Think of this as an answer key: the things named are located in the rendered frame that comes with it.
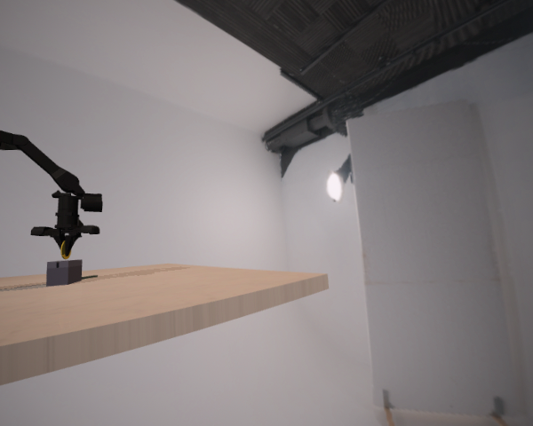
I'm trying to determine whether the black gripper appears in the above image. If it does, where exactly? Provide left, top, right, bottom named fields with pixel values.
left=30, top=209, right=99, bottom=256

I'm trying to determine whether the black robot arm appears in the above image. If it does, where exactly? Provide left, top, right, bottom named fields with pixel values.
left=0, top=130, right=103, bottom=212

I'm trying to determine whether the gold coin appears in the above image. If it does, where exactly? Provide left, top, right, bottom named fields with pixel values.
left=60, top=241, right=71, bottom=259

